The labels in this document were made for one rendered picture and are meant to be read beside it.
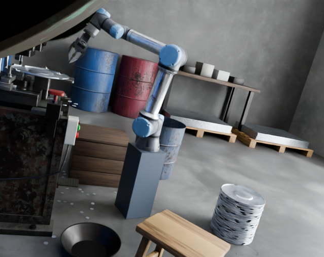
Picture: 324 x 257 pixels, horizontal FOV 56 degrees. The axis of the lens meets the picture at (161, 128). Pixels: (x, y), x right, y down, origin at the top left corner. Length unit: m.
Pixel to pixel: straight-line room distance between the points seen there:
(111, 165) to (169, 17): 3.46
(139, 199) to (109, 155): 0.45
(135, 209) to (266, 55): 4.60
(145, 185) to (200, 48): 3.84
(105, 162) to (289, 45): 4.75
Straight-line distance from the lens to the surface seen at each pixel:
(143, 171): 1.88
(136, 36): 1.88
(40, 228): 1.78
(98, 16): 1.87
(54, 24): 0.27
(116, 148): 2.23
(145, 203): 2.01
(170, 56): 1.63
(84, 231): 1.78
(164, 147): 2.54
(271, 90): 6.24
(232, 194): 2.08
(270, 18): 6.06
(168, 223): 1.41
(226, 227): 2.07
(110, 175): 2.31
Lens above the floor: 1.03
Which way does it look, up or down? 13 degrees down
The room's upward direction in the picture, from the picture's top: 14 degrees clockwise
